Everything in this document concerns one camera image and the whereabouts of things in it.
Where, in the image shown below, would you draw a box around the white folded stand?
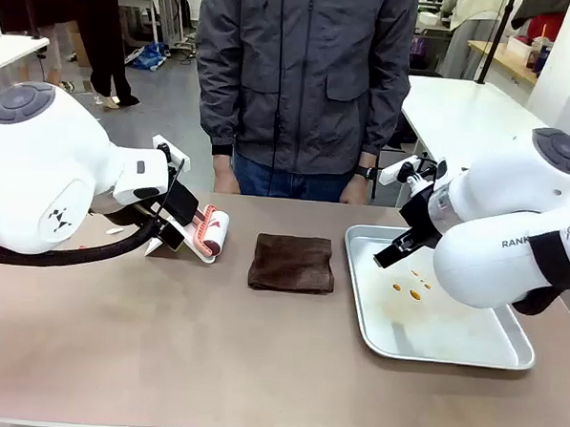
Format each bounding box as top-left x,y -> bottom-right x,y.
142,218 -> 219,267

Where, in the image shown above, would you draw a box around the person in grey jacket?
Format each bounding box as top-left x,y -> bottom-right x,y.
190,0 -> 418,181

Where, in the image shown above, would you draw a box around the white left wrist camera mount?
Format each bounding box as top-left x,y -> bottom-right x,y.
150,134 -> 194,174

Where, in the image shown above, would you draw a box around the person's left hand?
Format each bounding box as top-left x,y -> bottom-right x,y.
340,176 -> 372,204

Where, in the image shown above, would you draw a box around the large white table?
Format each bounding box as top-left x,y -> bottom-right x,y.
393,74 -> 568,218

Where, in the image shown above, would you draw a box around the white box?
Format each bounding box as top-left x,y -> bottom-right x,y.
505,33 -> 535,58

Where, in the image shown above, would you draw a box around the wooden table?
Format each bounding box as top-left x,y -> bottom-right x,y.
466,39 -> 541,87

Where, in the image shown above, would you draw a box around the bystander in dark skirt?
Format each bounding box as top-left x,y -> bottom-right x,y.
0,0 -> 71,91

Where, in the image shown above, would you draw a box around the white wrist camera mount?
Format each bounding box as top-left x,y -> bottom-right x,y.
378,153 -> 450,197
150,134 -> 194,174

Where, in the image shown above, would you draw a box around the right forearm in gray sleeve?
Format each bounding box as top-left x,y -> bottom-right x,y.
195,70 -> 241,159

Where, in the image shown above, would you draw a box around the person's right hand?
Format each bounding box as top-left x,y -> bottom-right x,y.
211,153 -> 244,196

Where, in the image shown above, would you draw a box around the metal tray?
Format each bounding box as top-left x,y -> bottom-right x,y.
337,223 -> 542,372

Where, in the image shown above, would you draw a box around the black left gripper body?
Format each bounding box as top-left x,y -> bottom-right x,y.
129,196 -> 168,232

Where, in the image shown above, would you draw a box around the small white table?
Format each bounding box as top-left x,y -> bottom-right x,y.
0,33 -> 51,80

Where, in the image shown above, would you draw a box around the pink lint roller black handle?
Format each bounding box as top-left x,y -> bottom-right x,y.
160,182 -> 234,265

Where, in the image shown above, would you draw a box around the drink cup with straw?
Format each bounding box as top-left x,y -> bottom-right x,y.
526,25 -> 557,74

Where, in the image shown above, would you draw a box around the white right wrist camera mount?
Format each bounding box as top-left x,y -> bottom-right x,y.
378,153 -> 450,197

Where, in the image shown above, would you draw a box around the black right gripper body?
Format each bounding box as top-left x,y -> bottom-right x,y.
397,184 -> 446,243

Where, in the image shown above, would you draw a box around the bystander in black trousers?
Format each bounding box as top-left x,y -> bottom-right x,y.
64,0 -> 147,112

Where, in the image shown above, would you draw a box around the thin black cord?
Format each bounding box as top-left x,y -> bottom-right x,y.
251,0 -> 288,199

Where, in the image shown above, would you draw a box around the dark red garment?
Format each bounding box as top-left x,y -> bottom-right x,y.
511,0 -> 570,33

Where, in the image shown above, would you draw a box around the left forearm in gray sleeve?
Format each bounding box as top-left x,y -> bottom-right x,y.
359,78 -> 414,159

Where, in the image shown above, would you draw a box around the brown cloth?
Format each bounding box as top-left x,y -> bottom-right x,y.
245,231 -> 337,295

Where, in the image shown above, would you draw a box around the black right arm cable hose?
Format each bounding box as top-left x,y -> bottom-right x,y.
511,228 -> 570,319

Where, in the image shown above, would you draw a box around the cardboard box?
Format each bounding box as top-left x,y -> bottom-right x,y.
65,19 -> 95,69

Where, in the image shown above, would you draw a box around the black pole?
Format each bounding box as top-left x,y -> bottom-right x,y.
475,0 -> 517,88
19,0 -> 44,42

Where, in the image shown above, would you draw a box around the blue jeans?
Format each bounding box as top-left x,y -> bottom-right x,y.
230,151 -> 361,203

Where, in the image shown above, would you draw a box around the blue bag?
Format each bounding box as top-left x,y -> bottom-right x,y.
129,40 -> 169,73

